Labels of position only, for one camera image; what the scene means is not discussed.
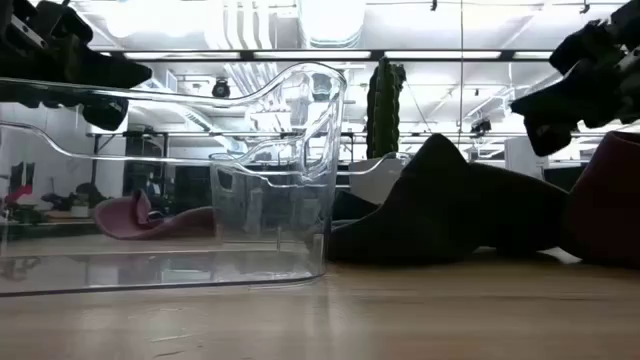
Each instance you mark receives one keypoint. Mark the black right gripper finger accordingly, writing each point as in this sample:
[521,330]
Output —
[547,135]
[580,97]

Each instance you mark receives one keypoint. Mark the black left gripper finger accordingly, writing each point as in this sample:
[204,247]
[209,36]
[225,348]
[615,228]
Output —
[110,72]
[105,112]

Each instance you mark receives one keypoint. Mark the white cabinet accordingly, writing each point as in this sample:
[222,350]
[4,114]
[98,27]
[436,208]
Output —
[524,157]

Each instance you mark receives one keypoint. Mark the black hanging ceiling device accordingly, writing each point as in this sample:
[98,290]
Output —
[481,126]

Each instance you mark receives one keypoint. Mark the dark red cap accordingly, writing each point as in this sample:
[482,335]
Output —
[610,200]

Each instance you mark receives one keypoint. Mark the pink cap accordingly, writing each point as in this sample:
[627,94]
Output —
[120,220]

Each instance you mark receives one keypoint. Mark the red background object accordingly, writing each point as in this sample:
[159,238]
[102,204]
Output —
[19,192]

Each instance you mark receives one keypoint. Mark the black cap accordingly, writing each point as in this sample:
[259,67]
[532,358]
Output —
[450,210]

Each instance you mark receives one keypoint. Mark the tall green cactus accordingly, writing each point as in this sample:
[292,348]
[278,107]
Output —
[384,110]

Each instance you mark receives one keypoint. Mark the large clear plastic bin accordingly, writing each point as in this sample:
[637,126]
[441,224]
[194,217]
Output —
[150,272]

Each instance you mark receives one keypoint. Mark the small clear plastic bin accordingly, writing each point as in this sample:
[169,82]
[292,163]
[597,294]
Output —
[250,200]

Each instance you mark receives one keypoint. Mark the white plant pot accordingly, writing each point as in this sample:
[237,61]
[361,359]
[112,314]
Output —
[372,182]

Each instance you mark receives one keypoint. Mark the long ceiling light bar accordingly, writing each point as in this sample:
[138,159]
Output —
[310,54]

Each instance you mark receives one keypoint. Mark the black dome ceiling camera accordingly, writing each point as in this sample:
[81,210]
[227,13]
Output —
[220,89]

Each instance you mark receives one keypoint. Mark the white ventilation duct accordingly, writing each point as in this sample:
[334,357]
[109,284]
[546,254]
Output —
[332,22]

